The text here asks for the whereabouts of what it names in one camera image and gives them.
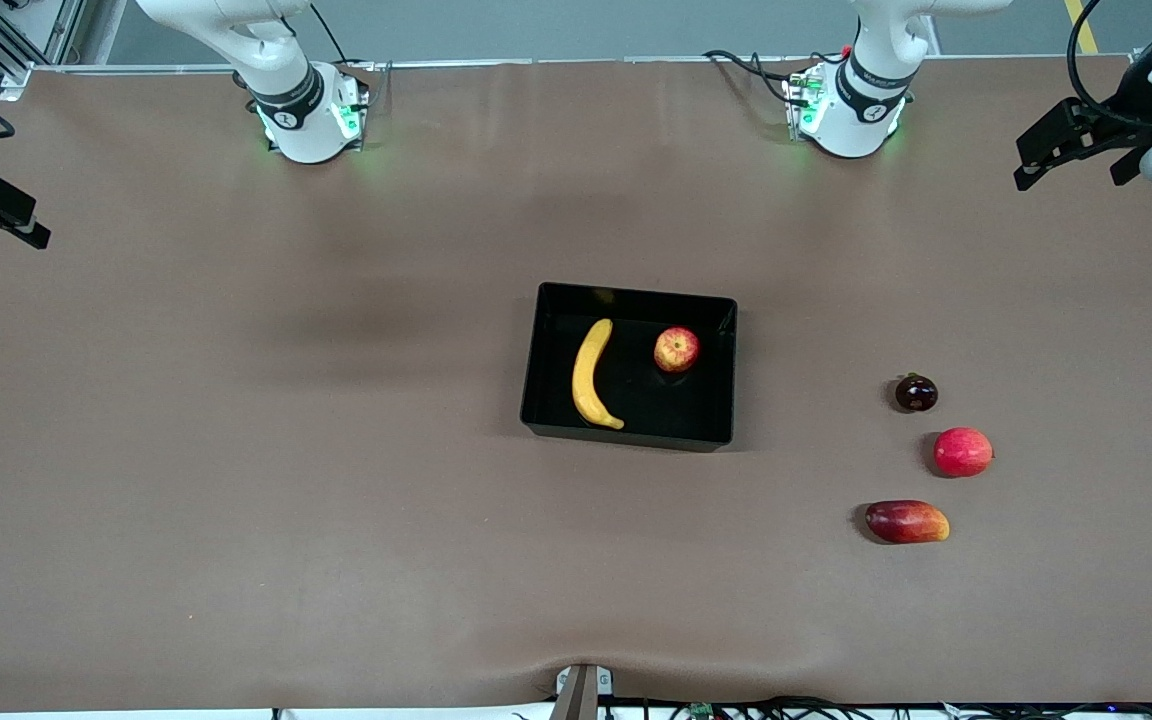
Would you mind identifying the red yellow apple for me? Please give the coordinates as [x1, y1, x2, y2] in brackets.
[653, 326, 702, 375]

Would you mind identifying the black plastic box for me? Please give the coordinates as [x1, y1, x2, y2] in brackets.
[520, 282, 739, 453]

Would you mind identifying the yellow banana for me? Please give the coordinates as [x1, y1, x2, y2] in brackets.
[572, 318, 626, 431]

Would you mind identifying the dark purple mangosteen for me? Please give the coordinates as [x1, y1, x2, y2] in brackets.
[894, 373, 939, 413]

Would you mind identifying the red round peach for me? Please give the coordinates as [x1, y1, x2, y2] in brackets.
[932, 427, 995, 479]

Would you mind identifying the red yellow mango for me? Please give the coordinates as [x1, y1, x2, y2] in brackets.
[864, 500, 951, 545]

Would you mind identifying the brown table mat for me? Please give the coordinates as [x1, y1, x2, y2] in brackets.
[0, 55, 1152, 713]

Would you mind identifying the metal table clamp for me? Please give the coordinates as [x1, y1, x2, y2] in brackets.
[551, 663, 614, 720]

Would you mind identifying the aluminium frame profile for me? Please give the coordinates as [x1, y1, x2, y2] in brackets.
[0, 0, 87, 101]

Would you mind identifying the black left arm base cable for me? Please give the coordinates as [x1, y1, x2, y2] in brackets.
[704, 48, 802, 109]

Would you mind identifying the black arm base cable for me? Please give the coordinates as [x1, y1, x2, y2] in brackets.
[704, 48, 802, 109]
[308, 0, 382, 111]

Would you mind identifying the black right arm base cable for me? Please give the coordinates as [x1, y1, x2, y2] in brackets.
[308, 0, 382, 111]

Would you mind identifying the silver table edge rail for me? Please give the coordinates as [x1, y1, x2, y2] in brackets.
[1, 55, 1152, 76]

